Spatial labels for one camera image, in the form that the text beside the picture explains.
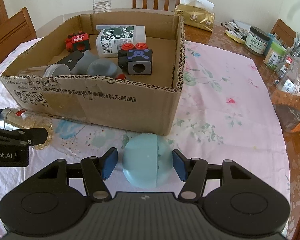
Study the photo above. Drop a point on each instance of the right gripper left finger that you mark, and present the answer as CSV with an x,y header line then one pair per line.
x,y
95,171

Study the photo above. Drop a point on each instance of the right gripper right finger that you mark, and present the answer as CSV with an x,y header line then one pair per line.
x,y
192,172

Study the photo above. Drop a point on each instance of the jar of gold pieces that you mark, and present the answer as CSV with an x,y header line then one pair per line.
x,y
20,118

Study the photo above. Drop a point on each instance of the light blue oval case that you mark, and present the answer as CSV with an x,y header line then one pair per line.
x,y
147,161

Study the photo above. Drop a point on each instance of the clear plastic jar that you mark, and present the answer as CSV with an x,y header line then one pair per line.
x,y
47,71

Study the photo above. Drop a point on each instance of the grey shark plush toy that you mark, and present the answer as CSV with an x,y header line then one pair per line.
x,y
90,64

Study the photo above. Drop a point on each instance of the red black toy truck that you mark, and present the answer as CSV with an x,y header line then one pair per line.
x,y
77,42

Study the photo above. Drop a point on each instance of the black cube toy red buttons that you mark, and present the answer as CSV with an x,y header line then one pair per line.
x,y
135,59

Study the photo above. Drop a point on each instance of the green white cotton swab box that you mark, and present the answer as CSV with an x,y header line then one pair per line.
x,y
111,37

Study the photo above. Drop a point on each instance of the black square box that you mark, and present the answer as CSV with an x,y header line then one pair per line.
x,y
72,59

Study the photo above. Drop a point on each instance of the pink floral tablecloth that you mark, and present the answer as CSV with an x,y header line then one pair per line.
x,y
224,112

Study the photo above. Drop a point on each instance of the cardboard box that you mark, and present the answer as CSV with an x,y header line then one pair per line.
x,y
145,104

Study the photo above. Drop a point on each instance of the wooden chair left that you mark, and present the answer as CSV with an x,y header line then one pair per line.
x,y
15,30

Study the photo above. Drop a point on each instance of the large clear snack jar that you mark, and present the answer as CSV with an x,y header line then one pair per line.
x,y
286,98

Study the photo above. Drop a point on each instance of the green lid small bottle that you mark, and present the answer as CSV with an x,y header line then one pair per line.
x,y
274,55

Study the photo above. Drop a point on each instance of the black lid glass jar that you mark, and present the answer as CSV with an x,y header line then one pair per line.
x,y
256,41

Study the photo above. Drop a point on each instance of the gold tissue pack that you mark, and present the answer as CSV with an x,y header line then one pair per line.
x,y
197,13

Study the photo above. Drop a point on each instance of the wooden chair right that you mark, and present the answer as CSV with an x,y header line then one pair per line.
x,y
283,33

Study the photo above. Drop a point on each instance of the pen holder jar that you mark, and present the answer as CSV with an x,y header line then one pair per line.
x,y
289,57

